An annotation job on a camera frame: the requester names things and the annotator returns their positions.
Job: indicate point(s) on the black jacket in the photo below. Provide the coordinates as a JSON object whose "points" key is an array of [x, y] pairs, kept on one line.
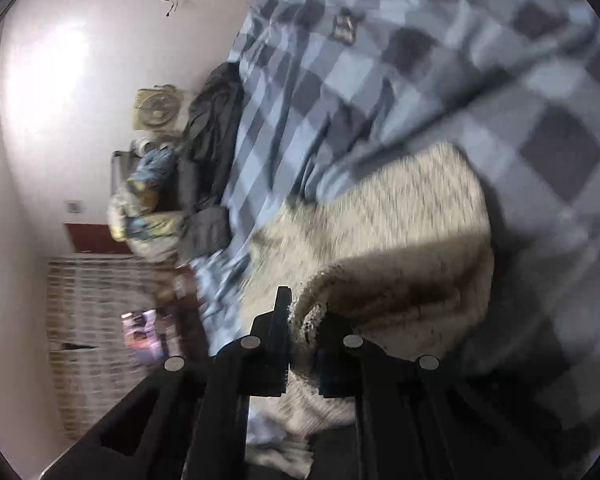
{"points": [[210, 125]]}

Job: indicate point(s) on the cream checked shirt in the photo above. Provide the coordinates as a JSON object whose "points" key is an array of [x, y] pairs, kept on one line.
{"points": [[390, 240]]}

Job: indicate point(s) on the light blue cloth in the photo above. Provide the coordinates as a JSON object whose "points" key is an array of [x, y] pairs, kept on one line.
{"points": [[152, 166]]}

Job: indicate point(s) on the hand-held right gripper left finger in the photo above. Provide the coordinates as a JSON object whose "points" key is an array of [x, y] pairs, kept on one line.
{"points": [[275, 340]]}

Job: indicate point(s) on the blue patterned cloth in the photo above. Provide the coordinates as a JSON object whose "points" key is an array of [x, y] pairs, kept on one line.
{"points": [[217, 285]]}

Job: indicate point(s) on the small dark cloth item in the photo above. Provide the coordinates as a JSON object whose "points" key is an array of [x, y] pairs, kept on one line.
{"points": [[345, 25]]}

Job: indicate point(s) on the blue grey checked blanket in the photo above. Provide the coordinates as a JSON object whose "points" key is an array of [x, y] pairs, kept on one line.
{"points": [[430, 75]]}

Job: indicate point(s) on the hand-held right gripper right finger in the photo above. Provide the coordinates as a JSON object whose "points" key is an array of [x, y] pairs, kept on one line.
{"points": [[337, 360]]}

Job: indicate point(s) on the beige box fan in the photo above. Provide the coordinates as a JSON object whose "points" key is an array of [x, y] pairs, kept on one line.
{"points": [[156, 106]]}

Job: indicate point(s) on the metal clothes rack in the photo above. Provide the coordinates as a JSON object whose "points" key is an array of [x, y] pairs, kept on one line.
{"points": [[114, 170]]}

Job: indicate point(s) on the red-brown door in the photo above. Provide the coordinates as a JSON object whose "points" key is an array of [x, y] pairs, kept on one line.
{"points": [[92, 239]]}

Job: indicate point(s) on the pink purple packet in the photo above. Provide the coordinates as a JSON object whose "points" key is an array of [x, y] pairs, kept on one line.
{"points": [[141, 335]]}

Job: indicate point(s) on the wall switch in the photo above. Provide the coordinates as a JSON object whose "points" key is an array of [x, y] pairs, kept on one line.
{"points": [[74, 206]]}

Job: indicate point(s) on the pile of striped clothes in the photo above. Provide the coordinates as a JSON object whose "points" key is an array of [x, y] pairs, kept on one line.
{"points": [[140, 225]]}

